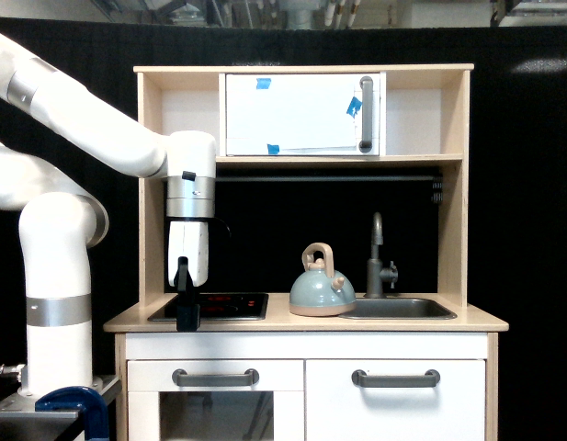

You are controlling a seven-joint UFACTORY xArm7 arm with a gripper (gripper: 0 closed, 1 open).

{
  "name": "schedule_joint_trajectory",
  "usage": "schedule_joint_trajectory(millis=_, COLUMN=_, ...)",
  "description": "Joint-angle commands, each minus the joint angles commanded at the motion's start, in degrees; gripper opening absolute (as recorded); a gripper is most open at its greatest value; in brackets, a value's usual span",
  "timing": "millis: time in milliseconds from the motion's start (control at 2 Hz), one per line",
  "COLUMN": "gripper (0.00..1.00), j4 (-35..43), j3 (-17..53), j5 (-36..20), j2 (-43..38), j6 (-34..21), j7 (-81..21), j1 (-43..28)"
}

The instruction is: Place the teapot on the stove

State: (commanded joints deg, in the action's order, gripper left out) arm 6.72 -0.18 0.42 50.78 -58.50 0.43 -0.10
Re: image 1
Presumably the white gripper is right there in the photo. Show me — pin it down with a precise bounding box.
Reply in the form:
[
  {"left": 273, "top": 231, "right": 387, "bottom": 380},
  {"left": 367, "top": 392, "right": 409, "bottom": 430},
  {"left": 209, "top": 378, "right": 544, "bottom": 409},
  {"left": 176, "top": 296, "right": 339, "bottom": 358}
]
[{"left": 167, "top": 220, "right": 209, "bottom": 332}]

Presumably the grey-blue toy teapot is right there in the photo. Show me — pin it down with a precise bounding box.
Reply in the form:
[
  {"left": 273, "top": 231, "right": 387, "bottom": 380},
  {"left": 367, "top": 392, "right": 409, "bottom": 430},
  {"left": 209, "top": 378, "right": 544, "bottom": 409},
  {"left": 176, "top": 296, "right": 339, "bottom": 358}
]
[{"left": 289, "top": 243, "right": 356, "bottom": 317}]

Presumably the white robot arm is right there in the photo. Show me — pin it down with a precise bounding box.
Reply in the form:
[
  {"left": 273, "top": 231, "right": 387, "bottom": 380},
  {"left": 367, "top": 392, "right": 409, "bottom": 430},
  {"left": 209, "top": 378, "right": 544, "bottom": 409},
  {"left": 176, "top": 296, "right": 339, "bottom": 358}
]
[{"left": 0, "top": 33, "right": 216, "bottom": 398}]

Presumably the black stove top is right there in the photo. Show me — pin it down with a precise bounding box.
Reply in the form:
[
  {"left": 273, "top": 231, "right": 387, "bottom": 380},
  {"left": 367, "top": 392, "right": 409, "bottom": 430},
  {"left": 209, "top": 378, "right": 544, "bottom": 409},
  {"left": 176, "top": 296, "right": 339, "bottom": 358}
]
[{"left": 147, "top": 292, "right": 270, "bottom": 322}]

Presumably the white oven door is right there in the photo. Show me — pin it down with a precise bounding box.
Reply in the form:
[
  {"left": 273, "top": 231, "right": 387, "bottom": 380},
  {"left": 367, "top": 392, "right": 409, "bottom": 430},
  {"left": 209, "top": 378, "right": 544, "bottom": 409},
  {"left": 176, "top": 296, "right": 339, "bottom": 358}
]
[{"left": 127, "top": 360, "right": 305, "bottom": 440}]

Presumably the blue C-clamp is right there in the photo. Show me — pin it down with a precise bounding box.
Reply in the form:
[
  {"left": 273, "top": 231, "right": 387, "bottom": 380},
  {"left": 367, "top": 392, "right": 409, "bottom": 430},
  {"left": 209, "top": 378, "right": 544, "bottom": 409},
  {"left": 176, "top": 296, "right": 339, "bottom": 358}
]
[{"left": 34, "top": 386, "right": 110, "bottom": 441}]

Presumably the wooden toy kitchen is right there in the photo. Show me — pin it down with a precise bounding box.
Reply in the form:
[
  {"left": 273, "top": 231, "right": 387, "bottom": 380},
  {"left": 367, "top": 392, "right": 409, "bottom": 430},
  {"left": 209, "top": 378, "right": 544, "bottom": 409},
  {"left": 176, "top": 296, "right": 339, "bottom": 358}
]
[{"left": 104, "top": 63, "right": 508, "bottom": 440}]

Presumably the white cabinet door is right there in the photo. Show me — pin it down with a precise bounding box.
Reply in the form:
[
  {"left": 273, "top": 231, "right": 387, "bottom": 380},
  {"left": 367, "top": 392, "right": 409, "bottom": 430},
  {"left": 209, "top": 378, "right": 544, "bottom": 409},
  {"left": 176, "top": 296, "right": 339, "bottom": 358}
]
[{"left": 305, "top": 359, "right": 485, "bottom": 440}]

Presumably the blue tape piece bottom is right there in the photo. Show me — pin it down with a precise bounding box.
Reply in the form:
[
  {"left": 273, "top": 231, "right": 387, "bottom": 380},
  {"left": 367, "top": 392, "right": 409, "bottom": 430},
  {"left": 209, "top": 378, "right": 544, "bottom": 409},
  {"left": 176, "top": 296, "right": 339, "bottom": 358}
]
[{"left": 266, "top": 143, "right": 280, "bottom": 155}]

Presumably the blue tape piece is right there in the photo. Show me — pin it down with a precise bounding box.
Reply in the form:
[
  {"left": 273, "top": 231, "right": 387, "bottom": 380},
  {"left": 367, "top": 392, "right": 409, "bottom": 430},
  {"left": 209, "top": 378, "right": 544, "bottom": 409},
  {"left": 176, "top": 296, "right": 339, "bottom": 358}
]
[
  {"left": 256, "top": 77, "right": 271, "bottom": 90},
  {"left": 266, "top": 143, "right": 280, "bottom": 155},
  {"left": 346, "top": 96, "right": 362, "bottom": 119}
]

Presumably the grey faucet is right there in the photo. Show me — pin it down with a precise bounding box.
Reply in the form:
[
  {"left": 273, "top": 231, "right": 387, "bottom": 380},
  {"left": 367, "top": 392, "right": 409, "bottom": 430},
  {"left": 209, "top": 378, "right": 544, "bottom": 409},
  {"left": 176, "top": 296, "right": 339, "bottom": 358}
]
[{"left": 365, "top": 212, "right": 399, "bottom": 299}]

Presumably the grey metal sink basin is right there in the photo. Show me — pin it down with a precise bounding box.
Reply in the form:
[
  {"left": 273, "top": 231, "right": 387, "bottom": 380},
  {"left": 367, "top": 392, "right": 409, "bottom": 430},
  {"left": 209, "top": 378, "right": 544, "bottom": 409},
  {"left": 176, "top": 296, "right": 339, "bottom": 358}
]
[{"left": 340, "top": 298, "right": 457, "bottom": 320}]

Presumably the white microwave door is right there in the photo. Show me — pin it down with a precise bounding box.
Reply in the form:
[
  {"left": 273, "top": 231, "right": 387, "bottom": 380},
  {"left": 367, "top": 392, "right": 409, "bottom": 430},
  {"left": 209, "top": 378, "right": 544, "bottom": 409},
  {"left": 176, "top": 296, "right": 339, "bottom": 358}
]
[{"left": 225, "top": 72, "right": 386, "bottom": 156}]

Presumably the blue tape piece top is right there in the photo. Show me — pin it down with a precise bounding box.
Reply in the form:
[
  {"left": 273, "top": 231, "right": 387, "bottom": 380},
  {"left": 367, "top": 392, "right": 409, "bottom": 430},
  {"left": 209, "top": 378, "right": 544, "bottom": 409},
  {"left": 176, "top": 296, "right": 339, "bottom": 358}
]
[{"left": 256, "top": 77, "right": 271, "bottom": 90}]

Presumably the blue tape piece right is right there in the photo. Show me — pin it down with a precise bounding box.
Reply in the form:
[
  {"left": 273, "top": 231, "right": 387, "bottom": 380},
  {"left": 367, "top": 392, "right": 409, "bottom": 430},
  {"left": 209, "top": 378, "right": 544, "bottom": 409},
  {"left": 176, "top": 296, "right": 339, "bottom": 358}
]
[{"left": 346, "top": 96, "right": 362, "bottom": 119}]

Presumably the grey oven door handle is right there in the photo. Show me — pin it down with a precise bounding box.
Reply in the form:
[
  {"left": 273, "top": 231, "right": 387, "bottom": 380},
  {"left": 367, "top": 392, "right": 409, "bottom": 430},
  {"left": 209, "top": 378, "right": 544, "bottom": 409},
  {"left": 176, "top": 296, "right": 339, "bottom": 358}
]
[{"left": 172, "top": 368, "right": 260, "bottom": 388}]

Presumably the black hanging rail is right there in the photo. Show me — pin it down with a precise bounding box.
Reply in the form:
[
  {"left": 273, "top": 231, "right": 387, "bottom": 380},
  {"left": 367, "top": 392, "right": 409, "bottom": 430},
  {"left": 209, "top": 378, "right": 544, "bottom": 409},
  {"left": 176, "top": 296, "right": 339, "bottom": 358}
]
[{"left": 217, "top": 175, "right": 443, "bottom": 184}]

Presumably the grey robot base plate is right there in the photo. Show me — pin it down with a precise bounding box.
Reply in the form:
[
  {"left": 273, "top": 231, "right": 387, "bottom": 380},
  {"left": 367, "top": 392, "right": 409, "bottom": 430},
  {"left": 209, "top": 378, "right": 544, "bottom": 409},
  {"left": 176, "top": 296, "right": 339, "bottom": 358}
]
[{"left": 0, "top": 375, "right": 122, "bottom": 422}]

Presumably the grey cabinet door handle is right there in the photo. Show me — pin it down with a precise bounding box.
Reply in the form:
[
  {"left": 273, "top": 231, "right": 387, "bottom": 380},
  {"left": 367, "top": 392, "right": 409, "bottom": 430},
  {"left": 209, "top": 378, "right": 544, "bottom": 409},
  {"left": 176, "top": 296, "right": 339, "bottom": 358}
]
[{"left": 351, "top": 369, "right": 441, "bottom": 389}]

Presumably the grey microwave handle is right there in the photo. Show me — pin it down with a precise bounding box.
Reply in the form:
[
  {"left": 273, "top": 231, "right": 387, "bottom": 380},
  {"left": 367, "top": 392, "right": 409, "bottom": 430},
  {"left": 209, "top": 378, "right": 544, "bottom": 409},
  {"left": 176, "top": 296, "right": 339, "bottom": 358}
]
[{"left": 359, "top": 76, "right": 374, "bottom": 153}]

